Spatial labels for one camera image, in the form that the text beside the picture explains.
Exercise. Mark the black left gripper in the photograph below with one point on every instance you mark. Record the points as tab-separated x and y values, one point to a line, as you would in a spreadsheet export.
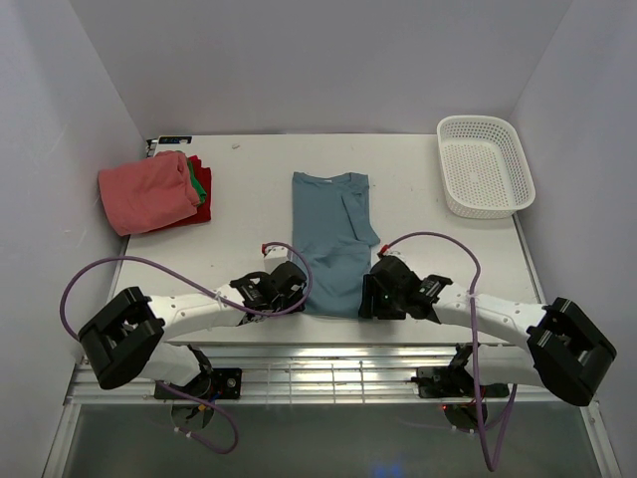
294	301

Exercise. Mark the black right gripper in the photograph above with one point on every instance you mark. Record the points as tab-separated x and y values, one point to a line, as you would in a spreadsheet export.
370	289

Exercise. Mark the blue t shirt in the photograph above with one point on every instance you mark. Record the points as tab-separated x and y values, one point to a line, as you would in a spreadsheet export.
332	230

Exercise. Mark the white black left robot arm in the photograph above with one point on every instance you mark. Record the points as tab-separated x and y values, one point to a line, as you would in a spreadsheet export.
129	337

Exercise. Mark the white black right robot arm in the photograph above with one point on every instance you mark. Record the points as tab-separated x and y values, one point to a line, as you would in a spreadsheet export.
553	346

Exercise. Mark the dark red folded t shirt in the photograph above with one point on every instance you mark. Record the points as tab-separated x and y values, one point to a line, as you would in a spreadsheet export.
166	209

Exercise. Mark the green folded t shirt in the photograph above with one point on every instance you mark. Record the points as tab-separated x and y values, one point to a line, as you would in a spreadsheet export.
196	175

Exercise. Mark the white perforated plastic basket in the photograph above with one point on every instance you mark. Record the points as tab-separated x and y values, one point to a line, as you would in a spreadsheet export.
484	169

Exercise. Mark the pink folded t shirt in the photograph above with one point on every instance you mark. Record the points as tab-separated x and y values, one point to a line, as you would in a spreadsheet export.
123	187

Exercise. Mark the blue label sticker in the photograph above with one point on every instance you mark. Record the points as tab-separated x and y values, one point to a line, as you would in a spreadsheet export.
185	139

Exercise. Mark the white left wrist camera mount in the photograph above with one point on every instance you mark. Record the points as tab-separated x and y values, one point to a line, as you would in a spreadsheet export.
274	256

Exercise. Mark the aluminium table front rail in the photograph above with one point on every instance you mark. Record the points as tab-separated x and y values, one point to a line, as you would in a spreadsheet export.
293	375

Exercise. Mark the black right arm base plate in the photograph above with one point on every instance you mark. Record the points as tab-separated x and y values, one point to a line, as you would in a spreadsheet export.
443	382

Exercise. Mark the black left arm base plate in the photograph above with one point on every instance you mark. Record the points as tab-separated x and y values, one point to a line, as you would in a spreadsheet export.
219	383

